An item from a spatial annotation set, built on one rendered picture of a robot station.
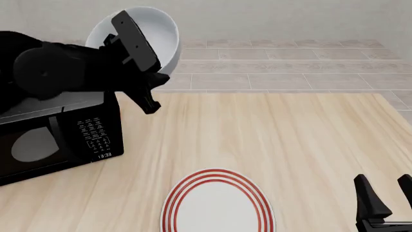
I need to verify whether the white plate with red rings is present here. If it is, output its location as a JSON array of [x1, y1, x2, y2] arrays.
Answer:
[[160, 167, 276, 232]]

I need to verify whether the white bowl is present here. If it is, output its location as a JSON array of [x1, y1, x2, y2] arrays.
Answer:
[[84, 6, 183, 75]]

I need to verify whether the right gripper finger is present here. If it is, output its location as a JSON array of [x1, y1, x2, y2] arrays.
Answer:
[[353, 173, 394, 224], [397, 173, 412, 211]]

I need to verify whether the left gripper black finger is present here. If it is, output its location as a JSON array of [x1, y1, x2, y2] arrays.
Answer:
[[147, 72, 171, 90]]

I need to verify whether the black flat plate on stalk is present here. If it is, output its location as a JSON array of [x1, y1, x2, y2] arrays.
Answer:
[[102, 10, 162, 73]]

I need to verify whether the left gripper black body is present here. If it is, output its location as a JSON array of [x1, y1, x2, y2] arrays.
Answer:
[[126, 79, 162, 115]]

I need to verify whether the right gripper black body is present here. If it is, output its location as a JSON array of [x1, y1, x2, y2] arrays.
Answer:
[[355, 215, 412, 232]]

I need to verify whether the black microwave oven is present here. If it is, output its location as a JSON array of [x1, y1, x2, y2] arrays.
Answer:
[[0, 90, 125, 188]]

